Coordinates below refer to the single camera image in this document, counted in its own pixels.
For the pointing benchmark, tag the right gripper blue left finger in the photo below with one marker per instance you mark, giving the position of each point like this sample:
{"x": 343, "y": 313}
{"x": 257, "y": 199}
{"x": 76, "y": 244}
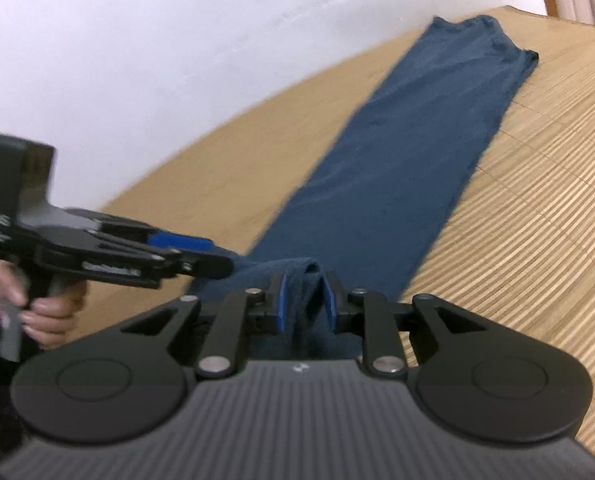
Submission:
{"x": 241, "y": 316}

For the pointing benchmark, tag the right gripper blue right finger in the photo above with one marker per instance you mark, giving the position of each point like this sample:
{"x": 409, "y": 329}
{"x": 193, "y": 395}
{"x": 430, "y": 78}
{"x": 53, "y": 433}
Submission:
{"x": 366, "y": 314}

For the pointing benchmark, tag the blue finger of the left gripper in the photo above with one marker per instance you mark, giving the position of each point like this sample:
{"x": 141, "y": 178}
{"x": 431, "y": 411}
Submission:
{"x": 205, "y": 265}
{"x": 184, "y": 243}

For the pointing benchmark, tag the dark blue pants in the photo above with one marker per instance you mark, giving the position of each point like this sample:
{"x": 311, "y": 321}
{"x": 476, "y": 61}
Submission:
{"x": 373, "y": 207}

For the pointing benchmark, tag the person's left hand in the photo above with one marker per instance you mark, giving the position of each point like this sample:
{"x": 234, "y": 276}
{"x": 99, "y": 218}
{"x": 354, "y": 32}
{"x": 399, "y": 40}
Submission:
{"x": 48, "y": 321}

